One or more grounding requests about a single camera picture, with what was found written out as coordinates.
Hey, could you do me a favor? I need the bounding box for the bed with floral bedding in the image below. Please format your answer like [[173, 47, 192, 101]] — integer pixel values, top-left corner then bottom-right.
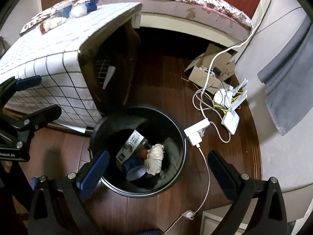
[[20, 0, 254, 41]]

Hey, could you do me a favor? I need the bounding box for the white tissue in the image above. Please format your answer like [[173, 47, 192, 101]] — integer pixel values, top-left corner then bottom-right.
[[144, 144, 165, 176]]

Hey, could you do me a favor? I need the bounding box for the white checkered tablecloth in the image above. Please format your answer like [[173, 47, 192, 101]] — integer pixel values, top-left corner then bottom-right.
[[1, 2, 142, 127]]

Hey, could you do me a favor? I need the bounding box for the dark blue crumpled cloth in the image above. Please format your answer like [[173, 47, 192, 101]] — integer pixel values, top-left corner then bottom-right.
[[58, 0, 98, 19]]

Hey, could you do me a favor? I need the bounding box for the white wifi router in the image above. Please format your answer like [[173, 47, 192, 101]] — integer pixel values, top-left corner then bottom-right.
[[213, 79, 248, 111]]

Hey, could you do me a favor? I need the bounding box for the brown cardboard box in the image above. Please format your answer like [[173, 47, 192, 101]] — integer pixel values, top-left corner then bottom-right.
[[184, 43, 238, 96]]

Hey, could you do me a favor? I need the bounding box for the white modem box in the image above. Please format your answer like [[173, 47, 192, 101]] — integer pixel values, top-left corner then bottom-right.
[[221, 109, 239, 135]]

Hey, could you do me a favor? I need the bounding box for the black round trash bin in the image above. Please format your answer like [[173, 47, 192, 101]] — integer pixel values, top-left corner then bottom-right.
[[89, 105, 188, 198]]

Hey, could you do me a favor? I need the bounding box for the white power strip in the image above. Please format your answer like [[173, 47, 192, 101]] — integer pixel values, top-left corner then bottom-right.
[[184, 118, 210, 147]]

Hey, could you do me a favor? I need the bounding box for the thin white charger cable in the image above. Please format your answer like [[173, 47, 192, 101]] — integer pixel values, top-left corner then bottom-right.
[[163, 144, 212, 235]]

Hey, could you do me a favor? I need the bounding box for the grey hanging cloth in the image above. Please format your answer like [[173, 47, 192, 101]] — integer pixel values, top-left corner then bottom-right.
[[257, 17, 312, 136]]

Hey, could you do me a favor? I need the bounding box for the red white carton box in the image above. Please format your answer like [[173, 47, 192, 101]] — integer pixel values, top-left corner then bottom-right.
[[39, 17, 67, 34]]

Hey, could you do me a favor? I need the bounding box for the clear plastic bag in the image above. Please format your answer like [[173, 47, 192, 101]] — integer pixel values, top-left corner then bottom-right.
[[69, 3, 87, 19]]

